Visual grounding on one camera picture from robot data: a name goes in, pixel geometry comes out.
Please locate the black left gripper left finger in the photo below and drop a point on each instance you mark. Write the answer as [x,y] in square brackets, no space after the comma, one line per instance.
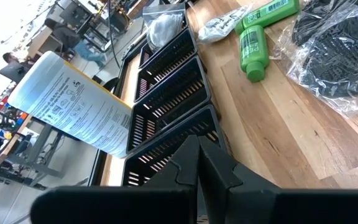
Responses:
[120,205]

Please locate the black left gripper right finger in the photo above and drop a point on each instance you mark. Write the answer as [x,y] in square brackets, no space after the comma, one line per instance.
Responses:
[275,207]

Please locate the black mesh item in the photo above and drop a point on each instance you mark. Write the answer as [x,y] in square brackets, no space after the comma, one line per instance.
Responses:
[337,65]
[322,15]

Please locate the green travel bottle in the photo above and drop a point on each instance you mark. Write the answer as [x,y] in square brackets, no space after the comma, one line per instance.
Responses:
[269,14]
[253,53]

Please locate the white puff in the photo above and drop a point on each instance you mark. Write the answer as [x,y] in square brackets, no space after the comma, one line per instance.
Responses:
[165,29]

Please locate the printed white pouch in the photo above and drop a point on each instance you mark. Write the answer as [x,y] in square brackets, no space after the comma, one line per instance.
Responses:
[219,28]

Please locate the black slotted plastic basket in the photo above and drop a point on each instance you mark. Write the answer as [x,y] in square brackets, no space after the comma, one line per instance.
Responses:
[144,59]
[169,102]
[154,155]
[166,67]

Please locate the grey leg wooden desk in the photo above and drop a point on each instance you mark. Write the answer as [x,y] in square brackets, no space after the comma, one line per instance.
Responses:
[42,146]

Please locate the white yellow wipes canister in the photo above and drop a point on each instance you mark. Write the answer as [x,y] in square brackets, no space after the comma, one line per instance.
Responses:
[73,105]

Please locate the black computer monitor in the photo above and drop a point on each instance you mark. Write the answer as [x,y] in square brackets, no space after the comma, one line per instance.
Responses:
[12,72]

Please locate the person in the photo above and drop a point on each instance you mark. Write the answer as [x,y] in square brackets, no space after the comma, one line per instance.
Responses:
[65,35]
[9,57]

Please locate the black metal table frame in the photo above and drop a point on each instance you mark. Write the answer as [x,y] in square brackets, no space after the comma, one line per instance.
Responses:
[96,168]

